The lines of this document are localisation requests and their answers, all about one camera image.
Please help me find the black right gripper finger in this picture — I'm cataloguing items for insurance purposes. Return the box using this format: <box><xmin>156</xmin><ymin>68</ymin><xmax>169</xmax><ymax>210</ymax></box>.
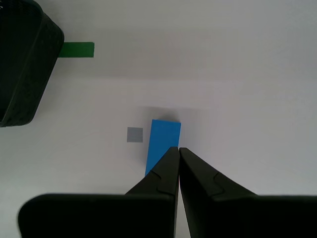
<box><xmin>17</xmin><ymin>146</ymin><xmax>180</xmax><ymax>238</ymax></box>
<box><xmin>179</xmin><ymin>147</ymin><xmax>317</xmax><ymax>238</ymax></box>

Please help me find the black perforated plastic basket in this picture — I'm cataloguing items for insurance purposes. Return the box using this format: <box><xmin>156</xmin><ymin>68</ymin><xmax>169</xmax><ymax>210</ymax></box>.
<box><xmin>0</xmin><ymin>0</ymin><xmax>65</xmax><ymax>128</ymax></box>

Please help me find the blue rectangular block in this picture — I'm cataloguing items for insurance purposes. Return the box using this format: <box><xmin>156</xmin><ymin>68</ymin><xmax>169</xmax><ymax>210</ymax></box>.
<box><xmin>144</xmin><ymin>119</ymin><xmax>182</xmax><ymax>178</ymax></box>

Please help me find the grey tape square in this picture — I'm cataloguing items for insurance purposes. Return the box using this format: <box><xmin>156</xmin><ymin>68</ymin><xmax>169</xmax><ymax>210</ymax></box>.
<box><xmin>126</xmin><ymin>127</ymin><xmax>144</xmax><ymax>143</ymax></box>

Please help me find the long green tape strip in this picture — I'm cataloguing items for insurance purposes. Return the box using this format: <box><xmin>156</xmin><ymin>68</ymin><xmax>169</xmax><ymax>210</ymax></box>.
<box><xmin>58</xmin><ymin>42</ymin><xmax>95</xmax><ymax>59</ymax></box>

